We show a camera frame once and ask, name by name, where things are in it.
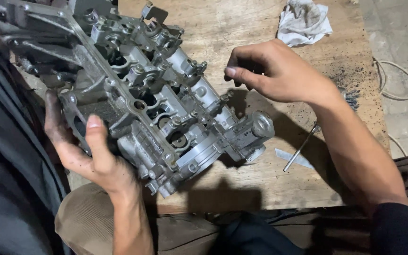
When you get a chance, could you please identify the tan corduroy trousers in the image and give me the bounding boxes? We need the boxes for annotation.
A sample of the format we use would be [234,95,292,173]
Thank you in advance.
[55,182,219,255]

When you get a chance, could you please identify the grey aluminium engine cylinder head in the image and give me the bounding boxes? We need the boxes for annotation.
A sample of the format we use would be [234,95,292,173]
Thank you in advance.
[0,0,275,199]

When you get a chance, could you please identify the thin metal rod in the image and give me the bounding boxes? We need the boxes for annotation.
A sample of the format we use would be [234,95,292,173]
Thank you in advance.
[283,122,321,173]

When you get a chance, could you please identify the dark grey shirt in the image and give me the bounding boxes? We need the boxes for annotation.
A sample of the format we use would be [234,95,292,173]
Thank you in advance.
[0,35,72,255]

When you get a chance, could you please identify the dark blue cloth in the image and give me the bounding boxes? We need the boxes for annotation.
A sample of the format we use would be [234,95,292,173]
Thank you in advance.
[220,212,305,255]

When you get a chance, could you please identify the dark wire brush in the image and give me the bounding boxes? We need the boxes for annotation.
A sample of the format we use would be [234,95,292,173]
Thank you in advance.
[339,88,361,111]

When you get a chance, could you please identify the dirty white rag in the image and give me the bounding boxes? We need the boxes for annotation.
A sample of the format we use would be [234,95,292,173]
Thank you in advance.
[276,0,333,48]

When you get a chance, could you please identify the dark navy sleeve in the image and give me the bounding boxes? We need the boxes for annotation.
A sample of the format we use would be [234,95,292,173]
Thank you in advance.
[369,202,408,255]

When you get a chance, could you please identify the white cable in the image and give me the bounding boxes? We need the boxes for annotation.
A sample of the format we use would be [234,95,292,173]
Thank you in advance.
[373,57,408,157]

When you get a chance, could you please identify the person's left hand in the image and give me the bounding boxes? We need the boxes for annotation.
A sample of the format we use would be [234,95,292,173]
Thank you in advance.
[45,90,140,196]

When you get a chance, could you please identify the white paper scrap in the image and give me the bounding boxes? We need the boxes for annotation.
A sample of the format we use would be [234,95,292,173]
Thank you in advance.
[275,148,315,170]

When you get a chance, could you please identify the person's right hand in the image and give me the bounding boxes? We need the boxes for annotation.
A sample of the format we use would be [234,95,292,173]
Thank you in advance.
[224,38,343,107]

